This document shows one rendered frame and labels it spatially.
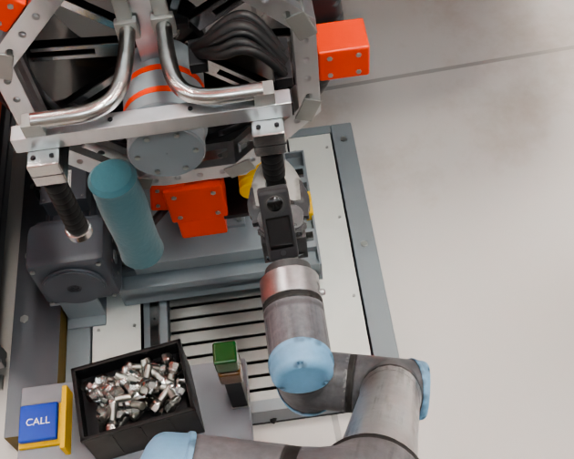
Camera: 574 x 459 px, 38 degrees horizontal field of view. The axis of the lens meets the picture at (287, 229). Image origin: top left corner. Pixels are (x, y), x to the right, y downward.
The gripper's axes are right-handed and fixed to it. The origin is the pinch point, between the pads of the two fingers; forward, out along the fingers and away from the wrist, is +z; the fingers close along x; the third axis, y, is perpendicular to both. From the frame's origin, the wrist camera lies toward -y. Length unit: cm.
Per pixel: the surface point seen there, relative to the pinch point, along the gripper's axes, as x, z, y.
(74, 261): -46, 15, 43
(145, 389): -27.2, -24.4, 25.4
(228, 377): -12.5, -25.5, 22.8
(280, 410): -7, -12, 76
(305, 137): 10, 68, 75
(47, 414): -47, -22, 35
